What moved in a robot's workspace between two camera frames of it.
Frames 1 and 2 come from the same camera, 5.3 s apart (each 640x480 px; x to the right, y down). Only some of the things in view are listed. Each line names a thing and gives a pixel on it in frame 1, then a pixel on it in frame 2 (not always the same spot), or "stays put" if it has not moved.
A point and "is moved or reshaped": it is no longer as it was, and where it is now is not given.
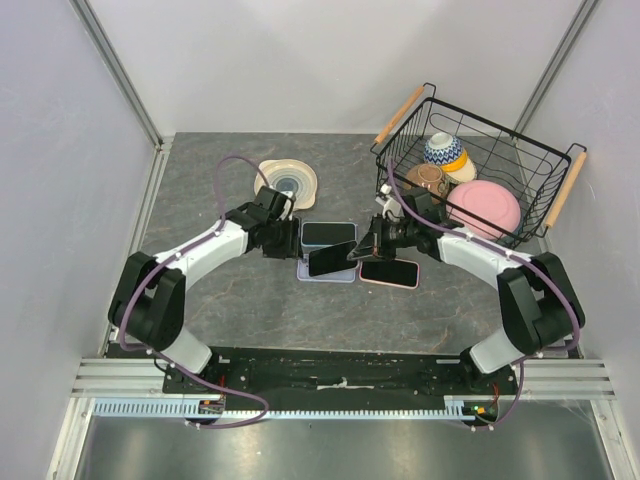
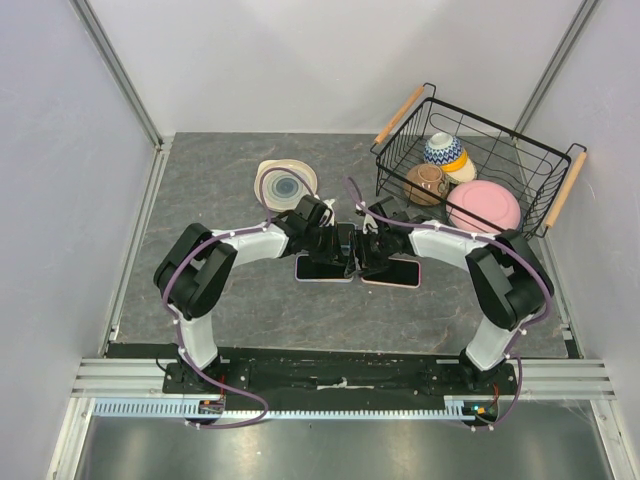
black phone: (331, 259) is moved or reshaped
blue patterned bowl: (443, 148) stays put
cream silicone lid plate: (291, 176) stays put
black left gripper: (291, 246) to (333, 252)
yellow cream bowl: (459, 171) stays put
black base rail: (343, 373) stays put
